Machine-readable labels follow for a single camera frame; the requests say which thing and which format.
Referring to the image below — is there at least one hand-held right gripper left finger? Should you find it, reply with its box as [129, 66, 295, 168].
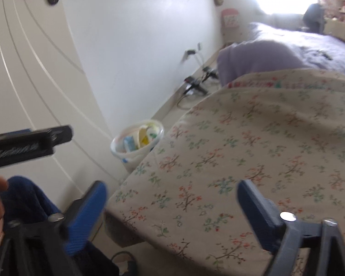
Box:
[0, 181, 108, 276]

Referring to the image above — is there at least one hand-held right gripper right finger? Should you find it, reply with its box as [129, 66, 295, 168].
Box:
[237, 180, 345, 276]

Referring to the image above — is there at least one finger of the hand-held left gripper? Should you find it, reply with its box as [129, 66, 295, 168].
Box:
[47, 125, 74, 150]

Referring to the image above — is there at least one white bin with colour print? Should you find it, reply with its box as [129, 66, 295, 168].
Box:
[111, 120, 165, 173]

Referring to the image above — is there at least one yellow sponge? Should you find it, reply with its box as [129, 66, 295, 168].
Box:
[138, 126, 151, 148]

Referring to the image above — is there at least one person's dark blue clothing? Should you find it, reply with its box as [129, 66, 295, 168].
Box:
[0, 175, 65, 227]

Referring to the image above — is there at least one white wardrobe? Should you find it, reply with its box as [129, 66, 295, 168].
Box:
[0, 0, 127, 190]

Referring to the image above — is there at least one floral table cloth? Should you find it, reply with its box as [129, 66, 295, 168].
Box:
[105, 69, 345, 276]

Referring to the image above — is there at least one purple blanket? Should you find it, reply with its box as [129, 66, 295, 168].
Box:
[217, 41, 312, 87]

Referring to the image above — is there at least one bed with purple sheet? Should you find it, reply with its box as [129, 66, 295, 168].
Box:
[247, 21, 345, 77]

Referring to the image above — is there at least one pink cabinet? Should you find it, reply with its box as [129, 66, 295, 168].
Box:
[221, 9, 240, 45]

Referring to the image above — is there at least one grey office chair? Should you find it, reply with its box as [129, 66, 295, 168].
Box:
[302, 3, 325, 32]

